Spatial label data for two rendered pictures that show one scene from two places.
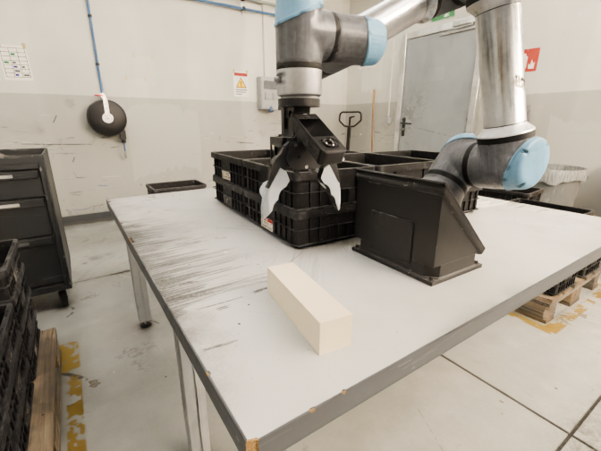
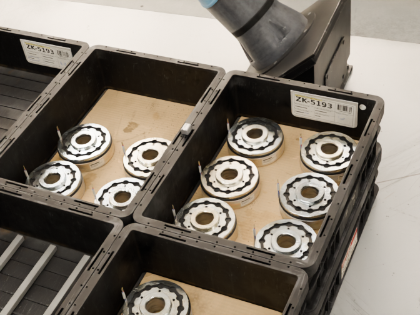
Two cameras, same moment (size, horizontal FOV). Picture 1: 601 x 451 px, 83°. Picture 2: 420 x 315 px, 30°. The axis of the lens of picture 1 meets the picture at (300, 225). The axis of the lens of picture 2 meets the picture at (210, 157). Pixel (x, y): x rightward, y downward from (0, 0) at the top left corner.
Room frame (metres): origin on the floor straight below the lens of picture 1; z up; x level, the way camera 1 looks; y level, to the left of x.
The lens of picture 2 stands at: (1.70, 0.76, 1.82)
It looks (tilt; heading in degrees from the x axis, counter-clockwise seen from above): 43 degrees down; 241
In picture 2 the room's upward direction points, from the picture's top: 9 degrees counter-clockwise
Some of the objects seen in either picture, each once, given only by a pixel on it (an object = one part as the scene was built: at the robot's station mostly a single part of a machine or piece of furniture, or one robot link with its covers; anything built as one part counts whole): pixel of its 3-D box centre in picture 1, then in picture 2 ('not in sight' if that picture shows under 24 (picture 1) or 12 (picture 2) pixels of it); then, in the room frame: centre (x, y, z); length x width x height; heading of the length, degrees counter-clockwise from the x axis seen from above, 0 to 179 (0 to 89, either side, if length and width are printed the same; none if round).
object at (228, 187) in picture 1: (258, 191); not in sight; (1.51, 0.19, 0.76); 0.40 x 0.30 x 0.12; 31
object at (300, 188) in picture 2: not in sight; (309, 192); (1.13, 0.05, 0.86); 0.05 x 0.05 x 0.01
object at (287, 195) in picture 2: not in sight; (309, 194); (1.13, 0.05, 0.86); 0.10 x 0.10 x 0.01
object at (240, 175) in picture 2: not in sight; (229, 174); (1.20, -0.07, 0.86); 0.05 x 0.05 x 0.01
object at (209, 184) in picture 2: not in sight; (229, 177); (1.20, -0.07, 0.86); 0.10 x 0.10 x 0.01
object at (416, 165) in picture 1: (370, 161); (109, 125); (1.32, -0.27, 0.92); 0.40 x 0.30 x 0.02; 31
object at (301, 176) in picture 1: (303, 165); (265, 160); (1.17, -0.01, 0.92); 0.40 x 0.30 x 0.02; 31
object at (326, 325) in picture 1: (303, 301); not in sight; (0.59, -0.01, 0.73); 0.24 x 0.06 x 0.06; 26
